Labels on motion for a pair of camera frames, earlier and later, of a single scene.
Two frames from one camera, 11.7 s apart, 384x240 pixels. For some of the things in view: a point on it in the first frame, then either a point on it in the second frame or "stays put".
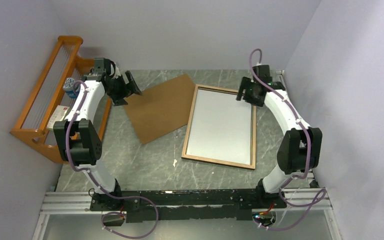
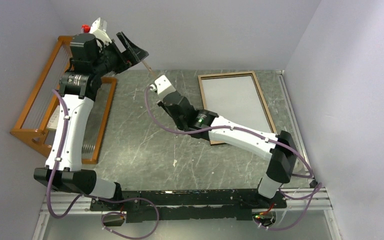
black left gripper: [119, 99] -> [131, 56]
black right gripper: [245, 83] -> [160, 102]
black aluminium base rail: [169, 205] stays put
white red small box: [58, 115] stays put
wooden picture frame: [191, 123] -> [258, 90]
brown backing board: [161, 108] -> [149, 68]
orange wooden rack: [63, 64] stays put
